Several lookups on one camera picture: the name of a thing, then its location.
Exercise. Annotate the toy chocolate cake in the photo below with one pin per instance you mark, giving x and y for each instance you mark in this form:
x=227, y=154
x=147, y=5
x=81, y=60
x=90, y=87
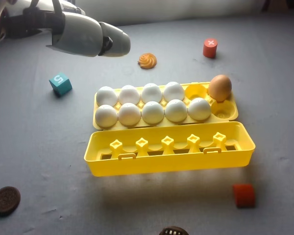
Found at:
x=174, y=231

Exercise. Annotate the white backdrop sheet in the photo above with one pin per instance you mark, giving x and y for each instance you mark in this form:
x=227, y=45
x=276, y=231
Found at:
x=186, y=9

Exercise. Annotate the tan brown egg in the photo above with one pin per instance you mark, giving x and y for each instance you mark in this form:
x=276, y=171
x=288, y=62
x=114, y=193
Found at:
x=220, y=87

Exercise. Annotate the orange swirl toy cookie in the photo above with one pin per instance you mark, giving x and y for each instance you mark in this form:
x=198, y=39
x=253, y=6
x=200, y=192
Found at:
x=147, y=61

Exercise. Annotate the red cylinder with white cross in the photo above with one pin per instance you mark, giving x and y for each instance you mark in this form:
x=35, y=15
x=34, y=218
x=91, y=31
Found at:
x=210, y=49

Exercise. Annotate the yellow plastic egg carton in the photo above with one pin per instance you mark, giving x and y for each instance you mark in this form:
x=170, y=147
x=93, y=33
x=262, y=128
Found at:
x=166, y=161

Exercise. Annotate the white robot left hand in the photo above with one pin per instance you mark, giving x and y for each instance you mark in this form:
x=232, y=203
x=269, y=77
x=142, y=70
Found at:
x=76, y=34

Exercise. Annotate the dark chocolate sandwich cookie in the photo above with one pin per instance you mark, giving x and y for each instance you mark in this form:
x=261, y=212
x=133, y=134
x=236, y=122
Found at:
x=6, y=200

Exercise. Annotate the plain red block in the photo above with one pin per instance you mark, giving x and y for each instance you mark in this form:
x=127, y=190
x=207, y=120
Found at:
x=244, y=195

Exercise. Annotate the teal number five block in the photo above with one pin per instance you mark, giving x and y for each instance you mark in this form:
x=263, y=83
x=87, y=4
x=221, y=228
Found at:
x=61, y=84

